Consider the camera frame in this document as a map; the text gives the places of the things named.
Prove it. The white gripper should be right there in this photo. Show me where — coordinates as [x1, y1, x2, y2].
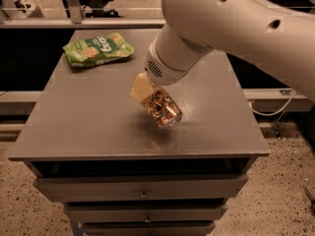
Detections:
[131, 24, 213, 102]

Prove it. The orange soda can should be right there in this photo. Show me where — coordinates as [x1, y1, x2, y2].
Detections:
[142, 88, 183, 129]

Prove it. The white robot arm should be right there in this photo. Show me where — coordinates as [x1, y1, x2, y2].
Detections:
[143, 0, 315, 101]

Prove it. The green snack bag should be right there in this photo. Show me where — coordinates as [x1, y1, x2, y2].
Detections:
[63, 32, 135, 68]

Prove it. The grey drawer cabinet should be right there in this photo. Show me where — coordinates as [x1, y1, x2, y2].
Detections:
[8, 28, 271, 236]

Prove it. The top grey drawer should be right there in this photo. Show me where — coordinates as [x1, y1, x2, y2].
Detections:
[33, 174, 248, 203]

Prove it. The grey drawer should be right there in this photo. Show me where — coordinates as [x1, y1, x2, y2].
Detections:
[64, 203, 227, 223]
[84, 221, 215, 236]
[33, 174, 248, 203]

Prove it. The middle grey drawer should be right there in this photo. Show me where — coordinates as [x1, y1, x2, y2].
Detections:
[64, 203, 227, 223]

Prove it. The bottom grey drawer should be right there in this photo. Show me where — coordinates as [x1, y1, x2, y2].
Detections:
[84, 221, 215, 236]

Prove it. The white cable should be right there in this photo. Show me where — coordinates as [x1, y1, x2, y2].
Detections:
[249, 89, 297, 118]

